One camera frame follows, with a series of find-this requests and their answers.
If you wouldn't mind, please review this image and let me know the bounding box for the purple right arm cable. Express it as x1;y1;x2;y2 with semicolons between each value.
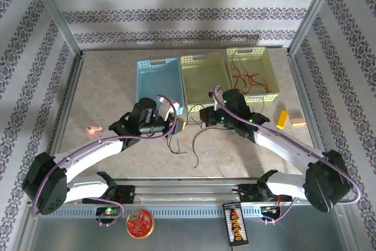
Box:
211;85;362;225

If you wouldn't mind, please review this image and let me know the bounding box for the yellow block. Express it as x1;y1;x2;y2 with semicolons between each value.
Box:
276;109;290;130

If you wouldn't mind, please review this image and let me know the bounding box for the blue plastic basket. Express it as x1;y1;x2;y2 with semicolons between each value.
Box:
136;58;186;116

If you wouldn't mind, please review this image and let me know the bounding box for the red round tin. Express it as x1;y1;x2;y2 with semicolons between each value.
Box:
126;209;155;239

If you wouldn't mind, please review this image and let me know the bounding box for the thin green cable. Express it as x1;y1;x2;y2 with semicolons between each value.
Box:
258;86;267;112
190;127;212;170

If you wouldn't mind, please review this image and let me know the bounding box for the slotted metal cable duct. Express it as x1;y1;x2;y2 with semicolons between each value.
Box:
35;205;341;219

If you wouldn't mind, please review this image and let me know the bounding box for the small controller board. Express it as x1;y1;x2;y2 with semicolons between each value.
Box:
260;205;281;219
95;206;123;219

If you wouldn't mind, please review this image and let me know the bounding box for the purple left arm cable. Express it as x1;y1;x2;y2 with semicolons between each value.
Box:
31;94;179;227

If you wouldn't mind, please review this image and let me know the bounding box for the aluminium side rail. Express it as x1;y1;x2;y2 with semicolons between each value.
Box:
283;46;334;180
41;51;86;183

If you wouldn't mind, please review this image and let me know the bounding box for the black power distribution board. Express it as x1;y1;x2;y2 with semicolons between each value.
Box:
223;202;250;246

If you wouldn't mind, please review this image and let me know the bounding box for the yellow-green plastic basket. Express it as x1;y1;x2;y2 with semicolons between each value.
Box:
225;46;280;103

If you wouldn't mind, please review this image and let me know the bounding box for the aluminium frame post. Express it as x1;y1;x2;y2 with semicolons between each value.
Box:
288;0;346;56
23;0;83;56

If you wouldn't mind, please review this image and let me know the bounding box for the aluminium front rail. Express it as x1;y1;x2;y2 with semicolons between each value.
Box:
28;178;346;205

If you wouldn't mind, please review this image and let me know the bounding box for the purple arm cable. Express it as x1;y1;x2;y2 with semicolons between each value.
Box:
31;94;179;227
211;85;362;225

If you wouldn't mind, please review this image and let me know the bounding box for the pink plastic object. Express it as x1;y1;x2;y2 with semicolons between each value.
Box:
85;124;103;140

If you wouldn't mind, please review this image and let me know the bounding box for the pale yellow plastic basket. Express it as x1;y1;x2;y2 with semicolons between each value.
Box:
179;52;234;113

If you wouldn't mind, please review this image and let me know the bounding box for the thin red cable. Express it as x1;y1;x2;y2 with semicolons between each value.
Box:
230;48;247;75
231;70;270;95

